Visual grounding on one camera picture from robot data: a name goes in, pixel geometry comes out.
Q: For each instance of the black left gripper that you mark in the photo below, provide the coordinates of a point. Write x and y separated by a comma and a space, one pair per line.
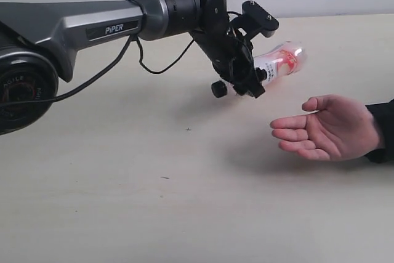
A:
231, 57

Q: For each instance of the pink red label bottle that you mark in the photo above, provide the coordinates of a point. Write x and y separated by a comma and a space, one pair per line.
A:
285, 59

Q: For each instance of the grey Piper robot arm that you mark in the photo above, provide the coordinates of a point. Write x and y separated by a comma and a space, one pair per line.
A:
40, 41

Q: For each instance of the person's open bare hand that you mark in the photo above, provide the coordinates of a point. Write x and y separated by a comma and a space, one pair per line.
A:
333, 128

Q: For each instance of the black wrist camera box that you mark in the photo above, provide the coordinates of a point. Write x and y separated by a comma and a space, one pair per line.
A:
260, 19

